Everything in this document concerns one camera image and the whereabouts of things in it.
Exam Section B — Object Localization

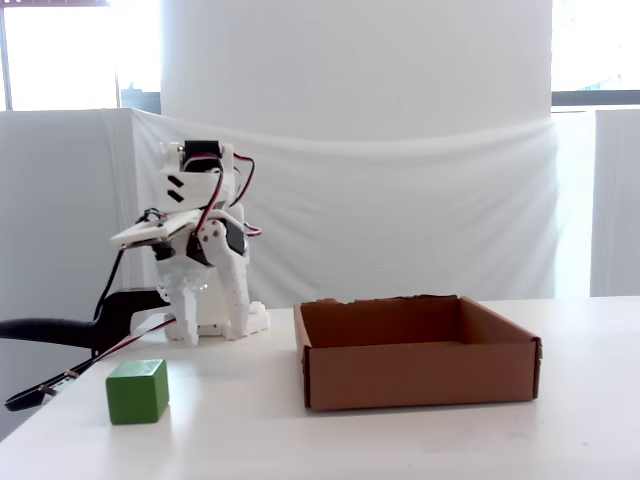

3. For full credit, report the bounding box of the white cloth backdrop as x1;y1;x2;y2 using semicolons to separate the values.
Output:
130;0;599;307

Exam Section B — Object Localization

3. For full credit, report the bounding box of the red black wire bundle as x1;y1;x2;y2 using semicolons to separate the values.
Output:
3;319;176;412

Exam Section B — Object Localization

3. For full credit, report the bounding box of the dark horizontal window frame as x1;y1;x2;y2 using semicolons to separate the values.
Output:
551;89;640;108

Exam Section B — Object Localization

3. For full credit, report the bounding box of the brown cardboard box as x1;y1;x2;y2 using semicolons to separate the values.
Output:
292;293;544;413

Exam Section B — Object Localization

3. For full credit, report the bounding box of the narrow white partition panel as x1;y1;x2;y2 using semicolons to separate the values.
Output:
589;107;640;299

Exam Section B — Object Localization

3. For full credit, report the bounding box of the black camera cable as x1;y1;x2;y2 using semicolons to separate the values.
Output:
91;247;126;359

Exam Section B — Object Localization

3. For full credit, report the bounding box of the wide white partition panel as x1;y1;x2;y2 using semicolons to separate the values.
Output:
0;107;161;326

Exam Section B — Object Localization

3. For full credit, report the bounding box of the green cube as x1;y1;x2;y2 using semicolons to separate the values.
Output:
104;358;171;426

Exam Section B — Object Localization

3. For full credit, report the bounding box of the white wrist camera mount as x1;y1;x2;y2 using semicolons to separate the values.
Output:
110;209;214;251

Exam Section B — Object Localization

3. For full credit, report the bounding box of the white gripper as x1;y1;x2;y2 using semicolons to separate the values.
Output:
152;204;252;348

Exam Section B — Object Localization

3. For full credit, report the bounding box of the black table clamp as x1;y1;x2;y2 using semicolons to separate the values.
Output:
0;287;174;354

